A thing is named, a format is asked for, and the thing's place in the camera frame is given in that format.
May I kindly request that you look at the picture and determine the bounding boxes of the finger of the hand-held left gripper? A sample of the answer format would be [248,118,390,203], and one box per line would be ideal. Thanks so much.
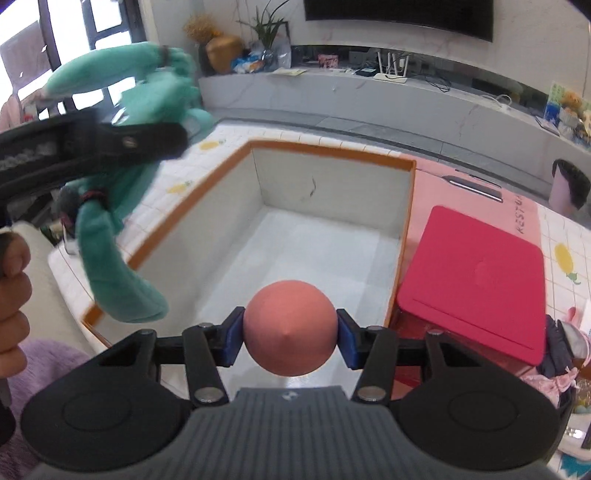
[95,121,189,162]

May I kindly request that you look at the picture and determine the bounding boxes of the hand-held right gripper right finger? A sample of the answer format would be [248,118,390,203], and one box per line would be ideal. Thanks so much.
[337,308,485,408]

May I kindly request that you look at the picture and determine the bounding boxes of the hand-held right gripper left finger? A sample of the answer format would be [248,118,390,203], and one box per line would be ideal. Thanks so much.
[92,307,245,408]

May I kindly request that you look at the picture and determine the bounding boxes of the green plush toy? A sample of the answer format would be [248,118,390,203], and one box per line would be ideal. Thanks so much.
[39,41,215,324]

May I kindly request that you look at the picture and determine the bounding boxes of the pink foam ball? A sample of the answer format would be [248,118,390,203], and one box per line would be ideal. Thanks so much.
[243,280,339,376]

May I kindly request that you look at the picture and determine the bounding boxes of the orange-rimmed cardboard box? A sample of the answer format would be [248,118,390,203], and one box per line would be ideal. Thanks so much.
[81,140,416,370]

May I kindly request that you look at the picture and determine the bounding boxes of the person's left hand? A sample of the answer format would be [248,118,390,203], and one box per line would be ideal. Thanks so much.
[0,231,33,384]

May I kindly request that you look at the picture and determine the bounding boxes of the lemon print tablecloth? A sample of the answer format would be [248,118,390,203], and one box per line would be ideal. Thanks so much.
[48,119,591,480]

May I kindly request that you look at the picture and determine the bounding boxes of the gold vase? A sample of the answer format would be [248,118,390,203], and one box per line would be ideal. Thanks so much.
[205,36,245,75]

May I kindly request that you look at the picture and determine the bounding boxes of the blue snack bags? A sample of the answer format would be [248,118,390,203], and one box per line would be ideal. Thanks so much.
[231,53,269,75]

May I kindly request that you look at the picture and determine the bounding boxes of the red flat case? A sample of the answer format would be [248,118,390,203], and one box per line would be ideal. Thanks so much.
[397,205,548,365]

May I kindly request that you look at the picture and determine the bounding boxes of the clear plastic bag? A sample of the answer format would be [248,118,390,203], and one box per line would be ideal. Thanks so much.
[263,39,291,70]

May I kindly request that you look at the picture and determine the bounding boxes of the green leafy plant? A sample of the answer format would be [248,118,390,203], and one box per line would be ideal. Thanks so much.
[238,0,291,51]

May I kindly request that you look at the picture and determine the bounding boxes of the silver black pen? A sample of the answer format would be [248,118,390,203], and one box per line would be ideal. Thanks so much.
[445,175,504,202]

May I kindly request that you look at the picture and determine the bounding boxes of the purple fluffy cloth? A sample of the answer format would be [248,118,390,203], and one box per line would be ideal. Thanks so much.
[0,339,93,480]

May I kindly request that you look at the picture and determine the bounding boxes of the pile of clothes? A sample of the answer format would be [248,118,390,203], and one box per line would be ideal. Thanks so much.
[522,307,591,416]

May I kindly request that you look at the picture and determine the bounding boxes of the marble TV console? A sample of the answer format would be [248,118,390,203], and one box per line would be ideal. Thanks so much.
[198,44,591,153]

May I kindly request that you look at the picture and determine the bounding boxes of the white router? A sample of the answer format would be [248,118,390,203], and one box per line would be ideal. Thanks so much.
[373,51,414,84]

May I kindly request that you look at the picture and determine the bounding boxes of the pink trash bin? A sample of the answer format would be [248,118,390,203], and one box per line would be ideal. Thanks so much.
[549,159,589,210]

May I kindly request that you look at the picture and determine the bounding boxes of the black television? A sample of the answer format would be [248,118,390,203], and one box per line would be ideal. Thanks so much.
[303,0,495,43]

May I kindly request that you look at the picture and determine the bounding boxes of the colourful picture card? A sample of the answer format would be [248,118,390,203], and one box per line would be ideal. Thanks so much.
[545,82,591,139]

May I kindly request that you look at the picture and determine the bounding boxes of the black cable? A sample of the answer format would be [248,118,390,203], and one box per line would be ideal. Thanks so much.
[416,69,451,93]

